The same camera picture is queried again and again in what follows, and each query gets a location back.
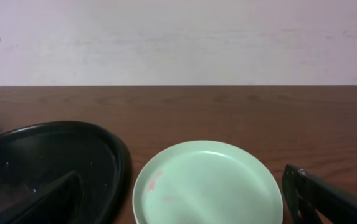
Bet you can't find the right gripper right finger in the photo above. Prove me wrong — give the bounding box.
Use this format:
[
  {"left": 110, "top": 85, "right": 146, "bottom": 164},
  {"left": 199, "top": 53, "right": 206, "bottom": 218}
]
[{"left": 282, "top": 164, "right": 357, "bottom": 224}]

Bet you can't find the round black serving tray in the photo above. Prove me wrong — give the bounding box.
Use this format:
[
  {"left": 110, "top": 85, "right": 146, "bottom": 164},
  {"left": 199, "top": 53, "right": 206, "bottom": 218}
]
[{"left": 0, "top": 121, "right": 131, "bottom": 223}]

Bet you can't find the pale green plate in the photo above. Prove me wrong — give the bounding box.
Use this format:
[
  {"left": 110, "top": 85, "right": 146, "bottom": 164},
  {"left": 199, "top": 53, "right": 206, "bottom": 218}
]
[{"left": 132, "top": 140, "right": 283, "bottom": 224}]

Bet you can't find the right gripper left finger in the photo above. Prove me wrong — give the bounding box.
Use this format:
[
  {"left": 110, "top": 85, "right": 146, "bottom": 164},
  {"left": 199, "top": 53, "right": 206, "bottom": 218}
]
[{"left": 0, "top": 172, "right": 84, "bottom": 224}]

